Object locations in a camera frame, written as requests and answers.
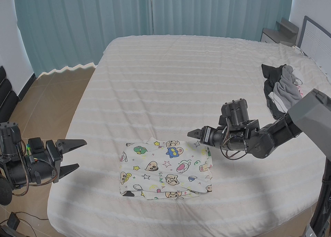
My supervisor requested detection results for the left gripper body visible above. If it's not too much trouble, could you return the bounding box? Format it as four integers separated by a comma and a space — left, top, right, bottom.
6, 140, 64, 187

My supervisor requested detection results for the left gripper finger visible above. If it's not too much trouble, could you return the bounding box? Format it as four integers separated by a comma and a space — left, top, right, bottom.
56, 139, 87, 155
59, 164, 80, 181

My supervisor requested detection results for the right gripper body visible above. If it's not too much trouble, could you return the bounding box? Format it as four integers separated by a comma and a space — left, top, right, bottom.
201, 126, 226, 149

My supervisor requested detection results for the white printed pyjama top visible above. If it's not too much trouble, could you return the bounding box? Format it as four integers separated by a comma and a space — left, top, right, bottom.
119, 139, 214, 201

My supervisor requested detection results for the bed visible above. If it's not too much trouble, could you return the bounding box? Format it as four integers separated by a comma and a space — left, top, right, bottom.
47, 16, 331, 235

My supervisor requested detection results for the pile of clothes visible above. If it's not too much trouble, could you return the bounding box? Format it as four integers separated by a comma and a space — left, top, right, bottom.
261, 64, 307, 119

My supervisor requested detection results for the black power adapter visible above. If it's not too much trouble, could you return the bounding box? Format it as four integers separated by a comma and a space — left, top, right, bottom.
6, 212, 21, 230

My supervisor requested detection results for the dark chest of drawers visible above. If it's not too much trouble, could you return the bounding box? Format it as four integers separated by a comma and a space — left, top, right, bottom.
0, 66, 19, 117

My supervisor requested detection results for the grey bedside table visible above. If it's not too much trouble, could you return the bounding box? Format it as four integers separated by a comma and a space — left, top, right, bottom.
261, 18, 299, 47

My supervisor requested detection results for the blue-green curtain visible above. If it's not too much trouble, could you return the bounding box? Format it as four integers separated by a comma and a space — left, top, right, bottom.
150, 0, 295, 43
14, 0, 155, 79

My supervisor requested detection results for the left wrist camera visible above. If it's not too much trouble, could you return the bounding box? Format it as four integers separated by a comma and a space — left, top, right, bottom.
27, 138, 46, 157

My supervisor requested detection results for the black cable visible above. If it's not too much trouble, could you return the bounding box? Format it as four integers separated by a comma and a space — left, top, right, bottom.
220, 145, 249, 160
16, 211, 49, 237

